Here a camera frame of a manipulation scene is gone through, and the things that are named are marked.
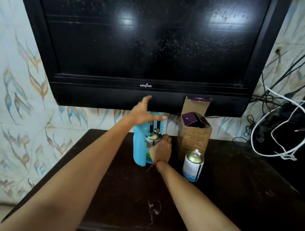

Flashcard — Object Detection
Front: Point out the person's right hand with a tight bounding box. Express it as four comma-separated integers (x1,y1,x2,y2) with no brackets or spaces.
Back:
149,134,173,165

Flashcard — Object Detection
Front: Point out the person's left hand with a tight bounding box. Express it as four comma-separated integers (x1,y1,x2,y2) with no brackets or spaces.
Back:
128,96,167,127

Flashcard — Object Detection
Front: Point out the blue air freshener dispenser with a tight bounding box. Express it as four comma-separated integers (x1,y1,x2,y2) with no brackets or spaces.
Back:
132,112,165,167

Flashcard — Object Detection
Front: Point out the brown paper box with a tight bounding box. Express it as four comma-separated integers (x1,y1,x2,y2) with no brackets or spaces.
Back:
177,96,213,162

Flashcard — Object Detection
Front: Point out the white aerosol refill can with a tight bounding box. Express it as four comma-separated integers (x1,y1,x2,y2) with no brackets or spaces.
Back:
182,149,205,182

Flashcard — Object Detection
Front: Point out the person's left forearm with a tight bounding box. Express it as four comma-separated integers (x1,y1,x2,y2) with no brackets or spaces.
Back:
0,116,136,231

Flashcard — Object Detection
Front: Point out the person's right forearm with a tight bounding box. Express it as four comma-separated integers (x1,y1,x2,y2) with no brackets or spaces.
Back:
156,161,241,231

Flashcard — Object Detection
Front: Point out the black flat screen television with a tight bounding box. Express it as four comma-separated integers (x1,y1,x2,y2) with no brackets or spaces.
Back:
23,0,292,118

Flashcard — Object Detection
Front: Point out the dark wooden table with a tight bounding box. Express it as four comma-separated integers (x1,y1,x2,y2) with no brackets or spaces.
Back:
0,129,305,231

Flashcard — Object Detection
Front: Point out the black electronic device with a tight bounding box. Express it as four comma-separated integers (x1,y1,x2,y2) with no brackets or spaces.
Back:
252,102,305,191

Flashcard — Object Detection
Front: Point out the red thread bracelet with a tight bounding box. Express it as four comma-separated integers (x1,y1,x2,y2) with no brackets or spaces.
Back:
146,159,167,172

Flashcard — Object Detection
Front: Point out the white cable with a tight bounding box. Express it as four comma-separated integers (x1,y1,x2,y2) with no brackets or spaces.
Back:
250,81,305,161

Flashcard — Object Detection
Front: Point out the bundle of black cables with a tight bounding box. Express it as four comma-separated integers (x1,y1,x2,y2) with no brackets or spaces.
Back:
232,53,305,146

